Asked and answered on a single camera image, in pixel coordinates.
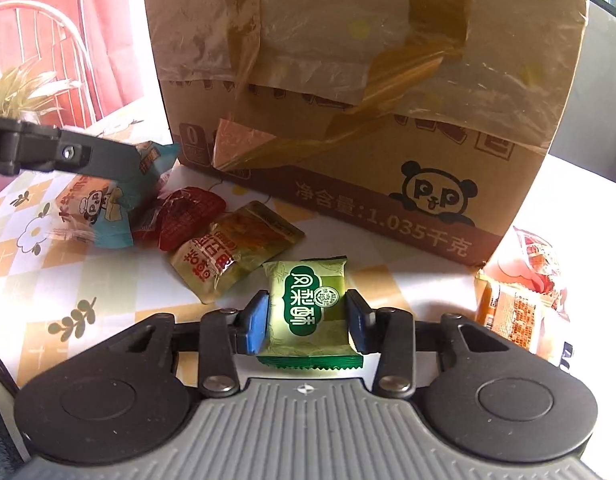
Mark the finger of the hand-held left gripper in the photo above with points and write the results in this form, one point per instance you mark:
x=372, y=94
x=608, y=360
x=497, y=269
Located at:
x=77, y=152

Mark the orange striped snack packet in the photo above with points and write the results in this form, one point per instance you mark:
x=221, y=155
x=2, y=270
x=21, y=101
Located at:
x=513, y=310

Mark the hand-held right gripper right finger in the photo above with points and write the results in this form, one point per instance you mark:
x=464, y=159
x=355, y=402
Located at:
x=360, y=327

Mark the teal panda snack packet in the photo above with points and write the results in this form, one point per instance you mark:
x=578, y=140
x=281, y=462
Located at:
x=102, y=210

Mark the small green snack packet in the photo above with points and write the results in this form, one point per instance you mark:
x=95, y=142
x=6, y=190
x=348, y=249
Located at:
x=313, y=305

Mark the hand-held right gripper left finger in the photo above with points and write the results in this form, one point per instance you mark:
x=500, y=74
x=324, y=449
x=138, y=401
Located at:
x=255, y=322

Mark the checked floral tablecloth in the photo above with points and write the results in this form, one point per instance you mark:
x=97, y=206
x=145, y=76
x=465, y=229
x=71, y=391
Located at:
x=112, y=285

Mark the printed red curtain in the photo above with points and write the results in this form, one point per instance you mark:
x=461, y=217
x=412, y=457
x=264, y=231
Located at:
x=47, y=35

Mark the red snack packet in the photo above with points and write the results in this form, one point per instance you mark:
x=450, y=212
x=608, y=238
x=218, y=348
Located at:
x=187, y=215

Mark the cardboard box with plastic liner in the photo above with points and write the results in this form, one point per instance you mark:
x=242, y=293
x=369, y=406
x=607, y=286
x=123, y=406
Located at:
x=338, y=110

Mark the yellow-green snack packet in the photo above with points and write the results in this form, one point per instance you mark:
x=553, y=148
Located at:
x=227, y=255

